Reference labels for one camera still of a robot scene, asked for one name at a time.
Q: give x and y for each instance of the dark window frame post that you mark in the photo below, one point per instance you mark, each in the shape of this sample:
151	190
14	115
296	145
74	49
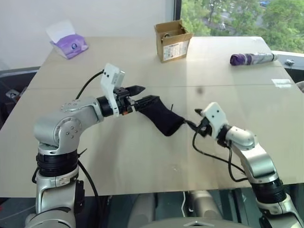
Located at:
177	9

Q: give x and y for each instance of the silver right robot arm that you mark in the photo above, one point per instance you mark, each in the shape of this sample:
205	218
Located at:
259	161

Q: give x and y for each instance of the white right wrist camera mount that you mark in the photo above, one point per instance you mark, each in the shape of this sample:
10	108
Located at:
215	114

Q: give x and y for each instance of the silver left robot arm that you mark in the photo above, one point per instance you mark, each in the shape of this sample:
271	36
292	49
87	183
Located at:
59	123

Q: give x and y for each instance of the small grey clip object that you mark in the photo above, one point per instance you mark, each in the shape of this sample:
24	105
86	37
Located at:
289	62

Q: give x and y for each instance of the metal item in box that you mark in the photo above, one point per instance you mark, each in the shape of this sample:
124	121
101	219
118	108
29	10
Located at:
166	35

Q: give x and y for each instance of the purple folded umbrella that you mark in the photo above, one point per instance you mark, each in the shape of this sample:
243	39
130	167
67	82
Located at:
249	58

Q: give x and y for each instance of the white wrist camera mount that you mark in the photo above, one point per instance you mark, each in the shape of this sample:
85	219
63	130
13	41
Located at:
215	114
108	80

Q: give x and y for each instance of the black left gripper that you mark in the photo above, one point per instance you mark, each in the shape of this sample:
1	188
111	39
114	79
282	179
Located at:
122	102

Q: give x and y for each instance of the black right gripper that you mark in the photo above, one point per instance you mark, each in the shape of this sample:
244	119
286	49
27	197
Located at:
206	128

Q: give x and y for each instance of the purple tissue pack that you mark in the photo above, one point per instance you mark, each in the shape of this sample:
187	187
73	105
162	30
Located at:
71	45

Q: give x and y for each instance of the open cardboard box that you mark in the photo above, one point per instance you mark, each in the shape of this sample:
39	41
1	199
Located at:
172	48

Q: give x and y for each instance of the grey rounded shape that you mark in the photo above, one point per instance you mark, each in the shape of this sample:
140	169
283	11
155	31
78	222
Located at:
143	209
204	202

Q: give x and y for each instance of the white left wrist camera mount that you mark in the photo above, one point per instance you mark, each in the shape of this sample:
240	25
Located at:
108	80

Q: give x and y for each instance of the clear plastic tape piece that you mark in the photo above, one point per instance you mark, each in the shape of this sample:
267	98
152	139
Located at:
281	83

